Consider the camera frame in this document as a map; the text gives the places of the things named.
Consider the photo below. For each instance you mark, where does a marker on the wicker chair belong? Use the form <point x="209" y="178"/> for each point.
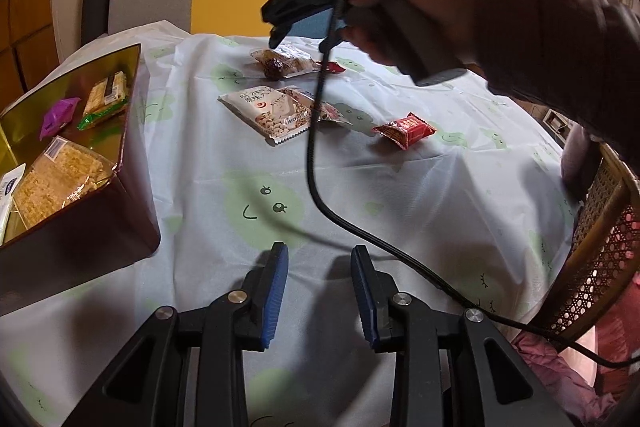
<point x="605" y="257"/>

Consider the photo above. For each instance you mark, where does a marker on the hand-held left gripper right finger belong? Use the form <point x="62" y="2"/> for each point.
<point x="364" y="302"/>

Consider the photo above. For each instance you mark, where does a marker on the white packet with blue label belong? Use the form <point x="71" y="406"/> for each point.
<point x="10" y="197"/>

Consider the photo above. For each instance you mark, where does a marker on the orange wooden wardrobe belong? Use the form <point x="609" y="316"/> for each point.
<point x="25" y="22"/>

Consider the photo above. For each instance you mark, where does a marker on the bagged bread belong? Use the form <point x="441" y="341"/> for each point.
<point x="334" y="113"/>

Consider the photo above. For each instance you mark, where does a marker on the white nut snack packet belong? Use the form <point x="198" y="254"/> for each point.
<point x="272" y="112"/>

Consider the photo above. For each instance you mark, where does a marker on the golden crisp bar packet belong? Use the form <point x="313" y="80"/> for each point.
<point x="60" y="179"/>

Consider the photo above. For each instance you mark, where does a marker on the cracker packet with green end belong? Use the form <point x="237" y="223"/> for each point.
<point x="105" y="99"/>

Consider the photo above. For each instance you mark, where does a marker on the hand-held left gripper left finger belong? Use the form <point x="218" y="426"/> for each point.
<point x="275" y="302"/>

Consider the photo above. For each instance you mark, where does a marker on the purple snack packet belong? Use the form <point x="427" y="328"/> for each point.
<point x="57" y="117"/>

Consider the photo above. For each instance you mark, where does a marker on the person's right forearm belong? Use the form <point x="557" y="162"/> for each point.
<point x="550" y="37"/>

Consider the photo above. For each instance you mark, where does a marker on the red candy packet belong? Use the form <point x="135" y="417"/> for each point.
<point x="405" y="131"/>

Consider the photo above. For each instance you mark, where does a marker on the gold-lined tin box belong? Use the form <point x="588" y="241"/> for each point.
<point x="75" y="267"/>

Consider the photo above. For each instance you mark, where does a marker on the pink cloth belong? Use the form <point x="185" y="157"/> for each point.
<point x="550" y="372"/>

